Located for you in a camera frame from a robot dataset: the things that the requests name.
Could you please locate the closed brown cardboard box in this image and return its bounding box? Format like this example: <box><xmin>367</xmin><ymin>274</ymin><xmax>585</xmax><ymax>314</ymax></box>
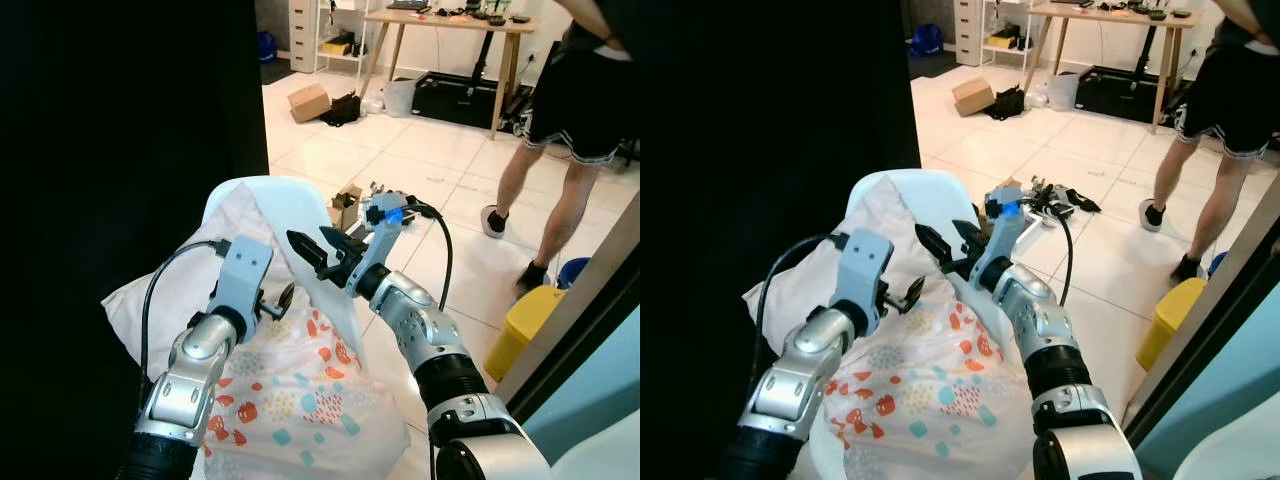
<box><xmin>951</xmin><ymin>77</ymin><xmax>997</xmax><ymax>118</ymax></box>
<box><xmin>287</xmin><ymin>83</ymin><xmax>333</xmax><ymax>124</ymax></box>

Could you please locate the black bag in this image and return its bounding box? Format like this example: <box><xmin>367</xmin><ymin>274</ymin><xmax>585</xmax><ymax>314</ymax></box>
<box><xmin>985</xmin><ymin>87</ymin><xmax>1027</xmax><ymax>122</ymax></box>
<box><xmin>320</xmin><ymin>93</ymin><xmax>363</xmax><ymax>128</ymax></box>

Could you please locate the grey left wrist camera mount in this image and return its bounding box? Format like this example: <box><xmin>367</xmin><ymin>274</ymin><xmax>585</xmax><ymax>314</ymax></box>
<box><xmin>208</xmin><ymin>235</ymin><xmax>273</xmax><ymax>321</ymax></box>
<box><xmin>838</xmin><ymin>230</ymin><xmax>894</xmax><ymax>336</ymax></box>

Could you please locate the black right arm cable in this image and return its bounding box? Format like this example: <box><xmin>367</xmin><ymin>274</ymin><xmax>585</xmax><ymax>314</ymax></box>
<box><xmin>400</xmin><ymin>203</ymin><xmax>454</xmax><ymax>313</ymax></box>
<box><xmin>1025</xmin><ymin>200</ymin><xmax>1074</xmax><ymax>306</ymax></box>

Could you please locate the white bucket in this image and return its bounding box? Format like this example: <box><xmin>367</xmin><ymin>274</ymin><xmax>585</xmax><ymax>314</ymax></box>
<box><xmin>383</xmin><ymin>78</ymin><xmax>418</xmax><ymax>118</ymax></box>
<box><xmin>1046</xmin><ymin>72</ymin><xmax>1081</xmax><ymax>112</ymax></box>

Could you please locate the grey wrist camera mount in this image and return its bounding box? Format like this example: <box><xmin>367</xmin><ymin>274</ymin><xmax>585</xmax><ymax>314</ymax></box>
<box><xmin>208</xmin><ymin>235</ymin><xmax>273</xmax><ymax>321</ymax></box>
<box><xmin>975</xmin><ymin>185</ymin><xmax>1031</xmax><ymax>291</ymax></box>
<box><xmin>350</xmin><ymin>193</ymin><xmax>407</xmax><ymax>291</ymax></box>
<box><xmin>838</xmin><ymin>230</ymin><xmax>894</xmax><ymax>336</ymax></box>

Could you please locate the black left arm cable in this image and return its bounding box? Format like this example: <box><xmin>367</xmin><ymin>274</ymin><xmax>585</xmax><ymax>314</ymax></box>
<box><xmin>755</xmin><ymin>235</ymin><xmax>851</xmax><ymax>333</ymax></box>
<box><xmin>140</xmin><ymin>238</ymin><xmax>231</xmax><ymax>386</ymax></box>

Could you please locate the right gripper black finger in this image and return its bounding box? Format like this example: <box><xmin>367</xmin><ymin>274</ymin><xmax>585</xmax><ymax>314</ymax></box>
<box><xmin>950</xmin><ymin>219</ymin><xmax>991</xmax><ymax>253</ymax></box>
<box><xmin>287</xmin><ymin>230</ymin><xmax>332</xmax><ymax>277</ymax></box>
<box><xmin>320</xmin><ymin>226</ymin><xmax>367</xmax><ymax>257</ymax></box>
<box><xmin>914</xmin><ymin>222</ymin><xmax>959</xmax><ymax>271</ymax></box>

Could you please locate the white plastic shell chair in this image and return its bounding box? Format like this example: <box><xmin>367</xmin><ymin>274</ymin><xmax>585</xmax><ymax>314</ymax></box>
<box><xmin>200</xmin><ymin>175</ymin><xmax>366</xmax><ymax>346</ymax></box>
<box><xmin>845</xmin><ymin>168</ymin><xmax>991</xmax><ymax>331</ymax></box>

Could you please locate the white wire shelf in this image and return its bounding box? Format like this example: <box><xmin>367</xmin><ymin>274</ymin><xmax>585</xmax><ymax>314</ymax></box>
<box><xmin>982</xmin><ymin>0</ymin><xmax>1036</xmax><ymax>71</ymax></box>
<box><xmin>316</xmin><ymin>0</ymin><xmax>373</xmax><ymax>76</ymax></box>

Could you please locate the yellow bin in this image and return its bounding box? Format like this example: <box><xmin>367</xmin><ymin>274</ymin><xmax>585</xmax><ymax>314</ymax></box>
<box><xmin>1136</xmin><ymin>277</ymin><xmax>1208</xmax><ymax>373</ymax></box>
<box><xmin>484</xmin><ymin>285</ymin><xmax>568</xmax><ymax>383</ymax></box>

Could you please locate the black treadmill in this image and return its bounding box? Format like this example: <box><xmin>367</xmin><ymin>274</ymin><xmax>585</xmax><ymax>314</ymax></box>
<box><xmin>1075</xmin><ymin>25</ymin><xmax>1191</xmax><ymax>126</ymax></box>
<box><xmin>412</xmin><ymin>30</ymin><xmax>536</xmax><ymax>131</ymax></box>

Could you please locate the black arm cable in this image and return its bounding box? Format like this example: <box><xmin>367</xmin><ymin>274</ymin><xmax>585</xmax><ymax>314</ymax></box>
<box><xmin>1025</xmin><ymin>200</ymin><xmax>1074</xmax><ymax>306</ymax></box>
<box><xmin>140</xmin><ymin>238</ymin><xmax>231</xmax><ymax>386</ymax></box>
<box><xmin>755</xmin><ymin>235</ymin><xmax>851</xmax><ymax>333</ymax></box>
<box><xmin>400</xmin><ymin>203</ymin><xmax>454</xmax><ymax>313</ymax></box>

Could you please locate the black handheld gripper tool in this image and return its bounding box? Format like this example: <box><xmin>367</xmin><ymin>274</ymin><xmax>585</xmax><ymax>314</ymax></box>
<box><xmin>1020</xmin><ymin>175</ymin><xmax>1101</xmax><ymax>221</ymax></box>
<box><xmin>365</xmin><ymin>182</ymin><xmax>441</xmax><ymax>221</ymax></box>

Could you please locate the beige pillow with colourful print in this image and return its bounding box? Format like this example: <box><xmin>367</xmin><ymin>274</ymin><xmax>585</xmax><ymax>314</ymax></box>
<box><xmin>742</xmin><ymin>178</ymin><xmax>1049</xmax><ymax>480</ymax></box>
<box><xmin>102</xmin><ymin>183</ymin><xmax>411</xmax><ymax>480</ymax></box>

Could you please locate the person in black shorts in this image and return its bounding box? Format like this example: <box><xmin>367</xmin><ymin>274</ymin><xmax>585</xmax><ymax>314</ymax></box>
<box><xmin>480</xmin><ymin>0</ymin><xmax>641</xmax><ymax>293</ymax></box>
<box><xmin>1140</xmin><ymin>0</ymin><xmax>1280</xmax><ymax>286</ymax></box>

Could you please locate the beige door frame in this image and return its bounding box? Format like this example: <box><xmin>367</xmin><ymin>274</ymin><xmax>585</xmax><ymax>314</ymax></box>
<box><xmin>493</xmin><ymin>193</ymin><xmax>641</xmax><ymax>406</ymax></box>
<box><xmin>1125</xmin><ymin>175</ymin><xmax>1280</xmax><ymax>421</ymax></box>

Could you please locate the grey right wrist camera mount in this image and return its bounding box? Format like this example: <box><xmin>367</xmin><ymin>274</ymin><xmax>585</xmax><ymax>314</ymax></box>
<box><xmin>350</xmin><ymin>193</ymin><xmax>407</xmax><ymax>291</ymax></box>
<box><xmin>975</xmin><ymin>185</ymin><xmax>1031</xmax><ymax>291</ymax></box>

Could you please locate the white drawer unit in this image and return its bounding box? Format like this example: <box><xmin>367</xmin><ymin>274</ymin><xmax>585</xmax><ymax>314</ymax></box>
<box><xmin>953</xmin><ymin>0</ymin><xmax>986</xmax><ymax>67</ymax></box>
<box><xmin>288</xmin><ymin>0</ymin><xmax>321</xmax><ymax>74</ymax></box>

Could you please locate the wooden desk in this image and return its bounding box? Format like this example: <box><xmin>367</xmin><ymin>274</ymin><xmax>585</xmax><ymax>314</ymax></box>
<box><xmin>1022</xmin><ymin>2</ymin><xmax>1199</xmax><ymax>134</ymax></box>
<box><xmin>358</xmin><ymin>8</ymin><xmax>543</xmax><ymax>141</ymax></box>

